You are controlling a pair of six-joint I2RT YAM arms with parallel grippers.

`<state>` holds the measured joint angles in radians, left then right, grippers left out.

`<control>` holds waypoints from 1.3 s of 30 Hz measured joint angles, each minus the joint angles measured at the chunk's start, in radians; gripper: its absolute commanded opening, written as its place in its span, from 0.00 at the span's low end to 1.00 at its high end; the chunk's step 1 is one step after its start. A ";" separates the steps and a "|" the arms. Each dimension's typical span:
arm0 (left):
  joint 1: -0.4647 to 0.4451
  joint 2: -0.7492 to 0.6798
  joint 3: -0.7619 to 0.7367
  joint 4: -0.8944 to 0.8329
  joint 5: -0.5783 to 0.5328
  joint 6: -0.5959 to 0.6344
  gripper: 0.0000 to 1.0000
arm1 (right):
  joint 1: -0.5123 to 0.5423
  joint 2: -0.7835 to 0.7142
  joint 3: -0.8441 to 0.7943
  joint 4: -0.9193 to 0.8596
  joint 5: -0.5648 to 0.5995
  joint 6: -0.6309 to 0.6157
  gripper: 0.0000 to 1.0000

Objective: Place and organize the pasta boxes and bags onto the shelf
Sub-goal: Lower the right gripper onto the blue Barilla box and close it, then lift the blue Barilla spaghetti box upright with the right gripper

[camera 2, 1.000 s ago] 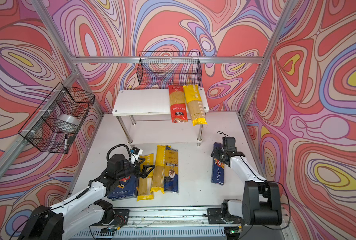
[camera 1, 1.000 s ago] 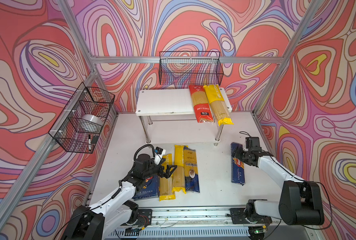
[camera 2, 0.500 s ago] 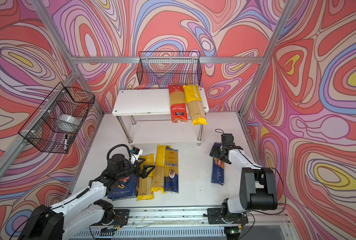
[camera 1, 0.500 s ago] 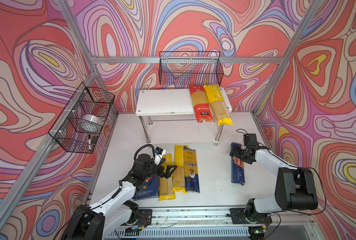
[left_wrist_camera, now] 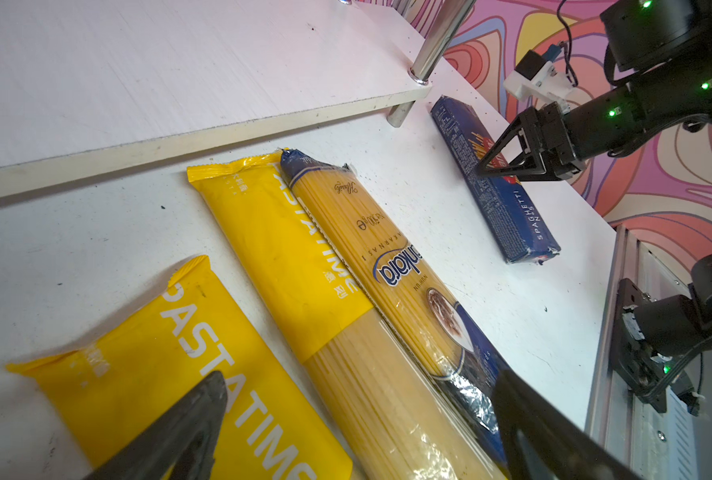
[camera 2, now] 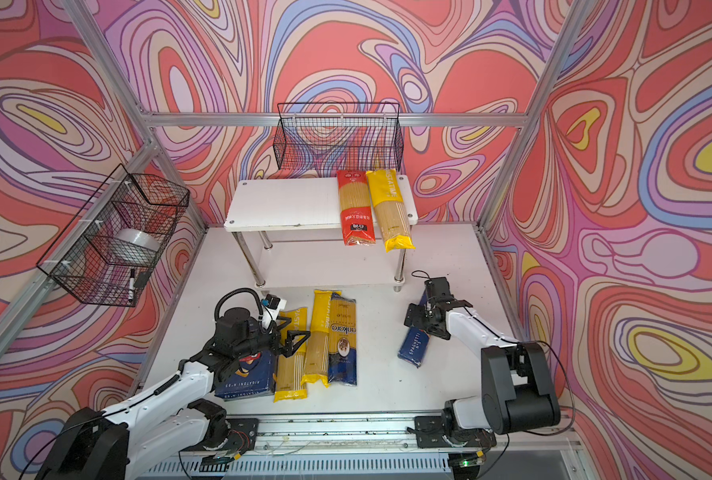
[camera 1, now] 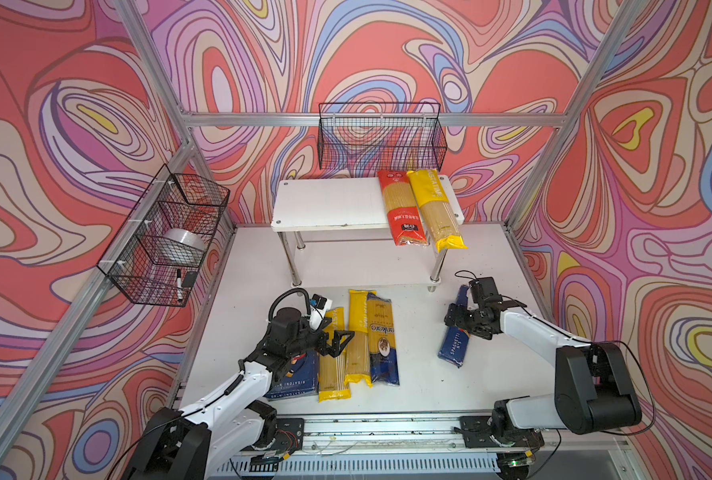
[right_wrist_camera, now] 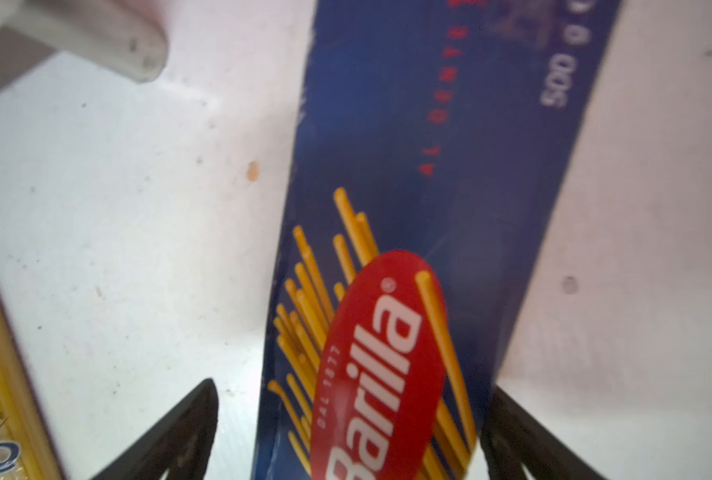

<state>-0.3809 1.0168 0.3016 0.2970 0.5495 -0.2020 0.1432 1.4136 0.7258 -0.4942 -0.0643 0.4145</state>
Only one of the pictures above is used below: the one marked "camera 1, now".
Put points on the blue Barilla rigatoni box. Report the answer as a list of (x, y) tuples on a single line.
[(300, 380)]

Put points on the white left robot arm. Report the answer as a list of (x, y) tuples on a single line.
[(224, 396)]

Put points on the silver tape roll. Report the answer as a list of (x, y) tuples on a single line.
[(186, 238)]

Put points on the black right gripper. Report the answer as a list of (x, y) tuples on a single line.
[(449, 317)]

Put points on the black wire basket wall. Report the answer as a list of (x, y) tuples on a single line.
[(140, 262), (364, 138)]

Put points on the red spaghetti bag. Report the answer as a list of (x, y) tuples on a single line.
[(402, 211)]

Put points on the dark blue Barilla spaghetti box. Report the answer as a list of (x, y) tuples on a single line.
[(454, 347)]

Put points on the yellow pastatime spaghetti bag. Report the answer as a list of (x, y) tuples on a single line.
[(358, 368), (331, 375), (436, 209)]

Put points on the black wire basket back wall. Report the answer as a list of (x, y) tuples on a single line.
[(364, 138)]

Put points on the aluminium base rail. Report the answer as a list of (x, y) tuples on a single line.
[(367, 446)]

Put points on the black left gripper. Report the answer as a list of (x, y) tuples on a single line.
[(333, 350)]

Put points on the white two-tier shelf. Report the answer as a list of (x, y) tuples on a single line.
[(335, 233)]

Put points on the blue Ankara spaghetti bag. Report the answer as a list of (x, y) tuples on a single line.
[(382, 341)]

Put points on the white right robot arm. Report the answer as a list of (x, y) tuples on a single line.
[(593, 389)]

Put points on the black wire basket left wall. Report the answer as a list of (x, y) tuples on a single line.
[(140, 262)]

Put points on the black marker pen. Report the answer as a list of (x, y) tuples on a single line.
[(179, 286)]

